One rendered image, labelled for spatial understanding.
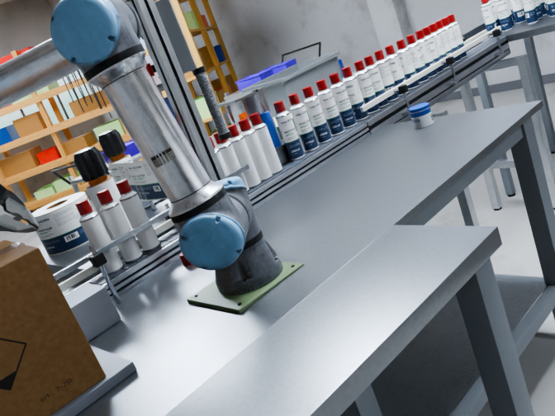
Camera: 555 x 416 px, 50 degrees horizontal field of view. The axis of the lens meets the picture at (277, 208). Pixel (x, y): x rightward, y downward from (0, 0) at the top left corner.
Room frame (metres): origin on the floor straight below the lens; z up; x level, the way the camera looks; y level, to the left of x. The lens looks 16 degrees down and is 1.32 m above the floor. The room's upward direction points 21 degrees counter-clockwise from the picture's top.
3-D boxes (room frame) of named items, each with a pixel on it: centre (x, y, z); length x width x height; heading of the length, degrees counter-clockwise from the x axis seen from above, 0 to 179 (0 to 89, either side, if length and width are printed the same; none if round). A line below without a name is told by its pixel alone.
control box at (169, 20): (1.67, 0.12, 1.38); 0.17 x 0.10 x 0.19; 3
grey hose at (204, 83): (1.69, 0.07, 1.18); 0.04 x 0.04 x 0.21
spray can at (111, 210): (1.54, 0.41, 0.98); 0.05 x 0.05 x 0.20
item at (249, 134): (1.86, 0.00, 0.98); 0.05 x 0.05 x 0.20
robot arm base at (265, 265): (1.22, 0.11, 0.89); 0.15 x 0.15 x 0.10
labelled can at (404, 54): (2.43, -0.71, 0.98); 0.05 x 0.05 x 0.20
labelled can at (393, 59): (2.38, -0.64, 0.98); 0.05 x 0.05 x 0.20
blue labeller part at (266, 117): (1.99, -0.07, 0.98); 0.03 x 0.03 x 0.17
